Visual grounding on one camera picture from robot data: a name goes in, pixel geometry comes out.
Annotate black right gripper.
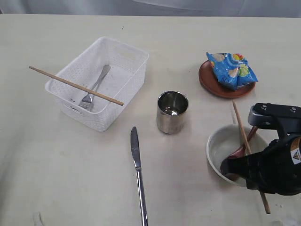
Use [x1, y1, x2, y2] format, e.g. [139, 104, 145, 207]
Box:
[220, 135, 301, 196]

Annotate wooden chopstick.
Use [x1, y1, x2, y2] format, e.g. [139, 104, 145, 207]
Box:
[232, 100, 271, 214]
[29, 66, 124, 106]

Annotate brown wooden spoon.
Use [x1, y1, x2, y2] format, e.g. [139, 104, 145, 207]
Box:
[220, 126, 259, 182]

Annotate pale green ceramic bowl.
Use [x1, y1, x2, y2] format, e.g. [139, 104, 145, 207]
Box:
[206, 124, 270, 188]

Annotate stainless steel cup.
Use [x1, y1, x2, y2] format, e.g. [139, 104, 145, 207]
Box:
[156, 90, 189, 134]

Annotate brown round plate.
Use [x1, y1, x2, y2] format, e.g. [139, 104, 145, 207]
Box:
[198, 60, 255, 99]

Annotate blue snack chip bag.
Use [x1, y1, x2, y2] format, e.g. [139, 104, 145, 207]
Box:
[206, 52, 258, 91]

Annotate silver table knife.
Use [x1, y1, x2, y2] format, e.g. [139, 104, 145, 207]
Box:
[130, 127, 148, 226]

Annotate white plastic woven basket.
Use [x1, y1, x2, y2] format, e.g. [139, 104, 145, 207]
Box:
[45, 36, 150, 133]

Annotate silver metal fork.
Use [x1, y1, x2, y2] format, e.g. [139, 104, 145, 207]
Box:
[79, 65, 111, 111]

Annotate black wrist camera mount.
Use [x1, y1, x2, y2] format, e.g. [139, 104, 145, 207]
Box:
[248, 103, 301, 139]

